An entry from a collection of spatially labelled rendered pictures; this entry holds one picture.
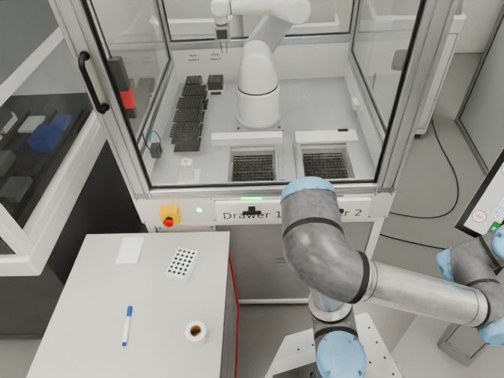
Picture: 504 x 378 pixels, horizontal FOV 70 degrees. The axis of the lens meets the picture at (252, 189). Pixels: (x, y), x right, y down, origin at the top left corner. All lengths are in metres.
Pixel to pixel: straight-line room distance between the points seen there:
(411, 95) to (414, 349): 1.38
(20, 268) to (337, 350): 1.15
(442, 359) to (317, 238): 1.63
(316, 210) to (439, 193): 2.32
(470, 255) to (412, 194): 1.98
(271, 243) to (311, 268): 1.03
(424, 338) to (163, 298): 1.39
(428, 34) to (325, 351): 0.85
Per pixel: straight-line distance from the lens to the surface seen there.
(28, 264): 1.55
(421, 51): 1.14
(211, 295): 1.37
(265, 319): 2.15
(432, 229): 2.69
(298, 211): 0.67
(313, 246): 0.62
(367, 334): 1.33
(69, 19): 1.12
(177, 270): 1.41
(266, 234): 1.59
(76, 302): 1.52
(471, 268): 0.90
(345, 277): 0.63
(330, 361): 0.97
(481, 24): 4.93
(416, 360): 2.15
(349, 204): 1.44
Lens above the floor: 1.95
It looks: 45 degrees down
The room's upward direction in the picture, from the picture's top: 4 degrees counter-clockwise
